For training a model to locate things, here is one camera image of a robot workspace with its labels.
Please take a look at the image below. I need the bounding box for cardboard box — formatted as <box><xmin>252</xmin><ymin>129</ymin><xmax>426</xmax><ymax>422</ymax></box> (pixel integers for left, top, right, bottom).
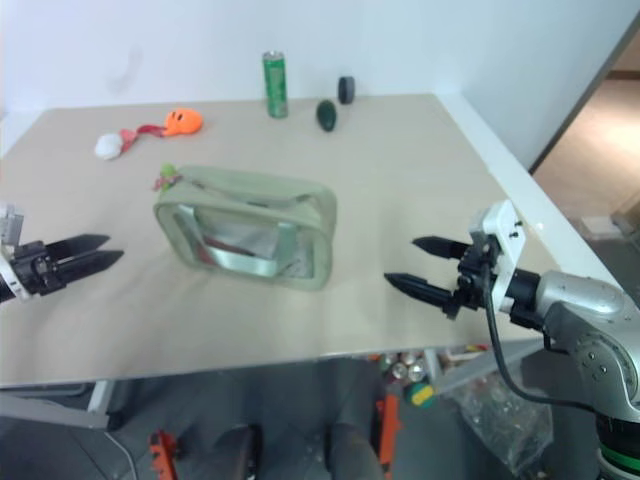
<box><xmin>579</xmin><ymin>214</ymin><xmax>622</xmax><ymax>237</ymax></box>

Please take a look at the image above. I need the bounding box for red green zipper charm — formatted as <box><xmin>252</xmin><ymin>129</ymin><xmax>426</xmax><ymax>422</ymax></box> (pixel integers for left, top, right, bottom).
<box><xmin>151</xmin><ymin>162</ymin><xmax>182</xmax><ymax>194</ymax></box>

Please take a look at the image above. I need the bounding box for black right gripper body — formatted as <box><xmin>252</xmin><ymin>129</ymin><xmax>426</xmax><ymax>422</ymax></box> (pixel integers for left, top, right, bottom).
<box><xmin>455</xmin><ymin>234</ymin><xmax>502</xmax><ymax>314</ymax></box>

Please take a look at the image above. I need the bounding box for dark green avocado toy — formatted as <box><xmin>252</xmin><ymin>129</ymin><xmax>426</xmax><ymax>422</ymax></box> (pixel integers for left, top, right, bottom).
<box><xmin>315</xmin><ymin>99</ymin><xmax>339</xmax><ymax>134</ymax></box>

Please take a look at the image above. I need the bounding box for white table leg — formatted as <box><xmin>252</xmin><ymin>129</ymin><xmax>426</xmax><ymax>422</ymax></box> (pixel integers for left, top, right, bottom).
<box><xmin>88</xmin><ymin>380</ymin><xmax>114</xmax><ymax>415</ymax></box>

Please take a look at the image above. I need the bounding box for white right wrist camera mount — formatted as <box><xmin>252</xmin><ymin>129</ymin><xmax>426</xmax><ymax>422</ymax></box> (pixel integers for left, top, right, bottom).
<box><xmin>468</xmin><ymin>199</ymin><xmax>530</xmax><ymax>312</ymax></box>

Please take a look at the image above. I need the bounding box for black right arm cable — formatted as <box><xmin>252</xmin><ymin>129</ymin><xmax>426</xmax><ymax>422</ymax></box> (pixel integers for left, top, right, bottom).
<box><xmin>480</xmin><ymin>261</ymin><xmax>602</xmax><ymax>414</ymax></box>

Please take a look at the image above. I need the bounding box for orange black tool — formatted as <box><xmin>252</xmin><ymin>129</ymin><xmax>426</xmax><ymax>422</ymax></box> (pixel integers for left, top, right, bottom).
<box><xmin>148</xmin><ymin>428</ymin><xmax>182</xmax><ymax>480</ymax></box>
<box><xmin>374</xmin><ymin>393</ymin><xmax>404</xmax><ymax>467</ymax></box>

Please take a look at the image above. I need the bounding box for white plush ball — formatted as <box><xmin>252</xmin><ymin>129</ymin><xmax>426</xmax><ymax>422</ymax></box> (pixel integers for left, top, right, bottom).
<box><xmin>94</xmin><ymin>132</ymin><xmax>126</xmax><ymax>162</ymax></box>

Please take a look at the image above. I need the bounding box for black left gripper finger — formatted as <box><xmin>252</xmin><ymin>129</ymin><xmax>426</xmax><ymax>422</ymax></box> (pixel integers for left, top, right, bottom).
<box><xmin>54</xmin><ymin>249</ymin><xmax>126</xmax><ymax>288</ymax></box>
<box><xmin>45</xmin><ymin>233</ymin><xmax>111</xmax><ymax>262</ymax></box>

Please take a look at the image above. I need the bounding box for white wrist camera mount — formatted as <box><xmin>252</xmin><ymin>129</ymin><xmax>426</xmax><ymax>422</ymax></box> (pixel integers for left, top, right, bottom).
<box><xmin>0</xmin><ymin>201</ymin><xmax>27</xmax><ymax>302</ymax></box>
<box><xmin>468</xmin><ymin>199</ymin><xmax>530</xmax><ymax>312</ymax></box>

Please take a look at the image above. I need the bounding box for green yellow ball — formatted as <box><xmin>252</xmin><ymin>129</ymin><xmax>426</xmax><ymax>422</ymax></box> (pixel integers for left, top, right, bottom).
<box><xmin>405</xmin><ymin>381</ymin><xmax>437</xmax><ymax>412</ymax></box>

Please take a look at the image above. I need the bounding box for black round puck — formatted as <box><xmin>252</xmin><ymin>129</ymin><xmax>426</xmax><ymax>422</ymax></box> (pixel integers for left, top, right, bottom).
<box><xmin>337</xmin><ymin>75</ymin><xmax>358</xmax><ymax>106</ymax></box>

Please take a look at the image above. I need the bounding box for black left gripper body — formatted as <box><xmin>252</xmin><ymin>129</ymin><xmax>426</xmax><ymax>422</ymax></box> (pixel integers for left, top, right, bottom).
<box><xmin>9</xmin><ymin>240</ymin><xmax>66</xmax><ymax>298</ymax></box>

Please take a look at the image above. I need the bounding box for green transparent toiletry bag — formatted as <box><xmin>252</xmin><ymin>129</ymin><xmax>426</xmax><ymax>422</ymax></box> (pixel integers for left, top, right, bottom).
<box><xmin>152</xmin><ymin>164</ymin><xmax>338</xmax><ymax>293</ymax></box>

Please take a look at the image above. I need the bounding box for red ribbon strap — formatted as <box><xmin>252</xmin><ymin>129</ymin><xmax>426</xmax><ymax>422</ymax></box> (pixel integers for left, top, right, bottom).
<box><xmin>119</xmin><ymin>123</ymin><xmax>169</xmax><ymax>152</ymax></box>

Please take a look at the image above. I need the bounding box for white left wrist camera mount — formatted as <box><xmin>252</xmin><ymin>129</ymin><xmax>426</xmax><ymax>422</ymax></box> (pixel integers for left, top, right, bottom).
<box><xmin>0</xmin><ymin>201</ymin><xmax>27</xmax><ymax>302</ymax></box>

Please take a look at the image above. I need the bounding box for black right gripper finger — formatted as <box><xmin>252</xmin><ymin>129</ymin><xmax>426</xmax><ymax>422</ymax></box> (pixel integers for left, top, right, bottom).
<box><xmin>383</xmin><ymin>271</ymin><xmax>460</xmax><ymax>321</ymax></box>
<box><xmin>411</xmin><ymin>235</ymin><xmax>472</xmax><ymax>261</ymax></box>

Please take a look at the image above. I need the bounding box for orange smiley plush toy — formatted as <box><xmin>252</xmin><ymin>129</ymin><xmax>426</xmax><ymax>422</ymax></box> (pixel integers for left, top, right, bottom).
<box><xmin>164</xmin><ymin>108</ymin><xmax>205</xmax><ymax>138</ymax></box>

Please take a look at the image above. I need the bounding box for green drink can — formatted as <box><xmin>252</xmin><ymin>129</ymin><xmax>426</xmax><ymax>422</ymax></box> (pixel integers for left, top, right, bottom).
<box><xmin>262</xmin><ymin>50</ymin><xmax>291</xmax><ymax>120</ymax></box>

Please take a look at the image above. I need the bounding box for clear plastic bag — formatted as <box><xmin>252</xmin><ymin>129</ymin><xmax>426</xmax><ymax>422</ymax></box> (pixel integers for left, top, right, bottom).
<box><xmin>443</xmin><ymin>377</ymin><xmax>555</xmax><ymax>477</ymax></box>

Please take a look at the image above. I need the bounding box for white table frame bar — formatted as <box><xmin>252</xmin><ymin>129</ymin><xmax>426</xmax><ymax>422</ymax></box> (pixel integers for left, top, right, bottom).
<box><xmin>423</xmin><ymin>342</ymin><xmax>547</xmax><ymax>397</ymax></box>

